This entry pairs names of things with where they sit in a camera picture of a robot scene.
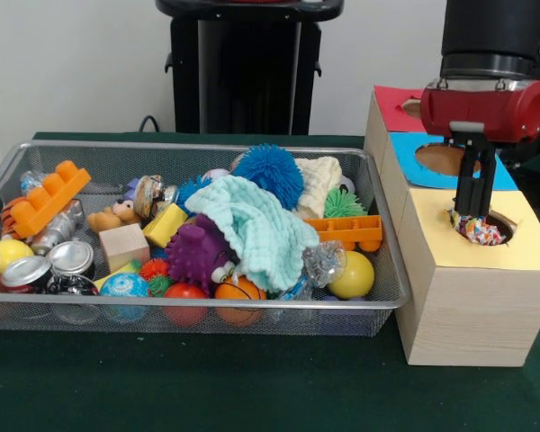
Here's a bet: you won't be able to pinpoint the mint green cloth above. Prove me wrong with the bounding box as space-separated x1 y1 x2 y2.
184 175 320 292

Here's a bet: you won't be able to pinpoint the orange studded toy brick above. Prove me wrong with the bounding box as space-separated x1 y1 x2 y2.
9 160 93 239

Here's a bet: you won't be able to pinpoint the plain yellow ball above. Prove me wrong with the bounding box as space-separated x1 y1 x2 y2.
327 250 376 300

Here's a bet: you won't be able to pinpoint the colourful patterned cloth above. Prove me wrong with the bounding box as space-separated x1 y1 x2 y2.
449 210 503 247

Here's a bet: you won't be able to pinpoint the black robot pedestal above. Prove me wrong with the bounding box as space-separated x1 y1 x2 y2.
155 0 346 136

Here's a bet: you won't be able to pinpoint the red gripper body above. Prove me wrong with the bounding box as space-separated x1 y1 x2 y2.
420 79 540 145

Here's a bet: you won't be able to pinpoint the purple spiky monster toy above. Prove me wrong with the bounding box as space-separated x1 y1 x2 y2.
165 214 238 293

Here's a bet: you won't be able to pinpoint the blue spiky rubber ball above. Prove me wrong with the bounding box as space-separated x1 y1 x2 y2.
232 143 305 211

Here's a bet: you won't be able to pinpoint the cream knitted cloth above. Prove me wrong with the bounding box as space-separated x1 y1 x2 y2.
294 157 345 221

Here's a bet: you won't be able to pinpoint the green spiky rubber ball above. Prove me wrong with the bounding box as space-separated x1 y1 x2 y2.
323 187 369 220

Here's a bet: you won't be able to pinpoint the silver mesh bin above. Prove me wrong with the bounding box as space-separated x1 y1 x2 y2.
0 139 410 337

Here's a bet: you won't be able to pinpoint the orange wheeled toy brick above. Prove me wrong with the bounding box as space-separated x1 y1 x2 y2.
305 214 383 252

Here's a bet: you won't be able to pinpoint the wooden box three holes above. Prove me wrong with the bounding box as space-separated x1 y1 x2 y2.
364 85 540 368

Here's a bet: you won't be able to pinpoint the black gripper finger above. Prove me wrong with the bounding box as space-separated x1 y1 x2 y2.
453 140 478 216
474 144 497 217

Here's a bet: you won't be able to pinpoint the orange toy basketball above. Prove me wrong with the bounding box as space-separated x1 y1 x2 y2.
214 276 267 328

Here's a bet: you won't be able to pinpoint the red soda can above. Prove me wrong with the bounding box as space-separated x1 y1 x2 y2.
0 255 53 293

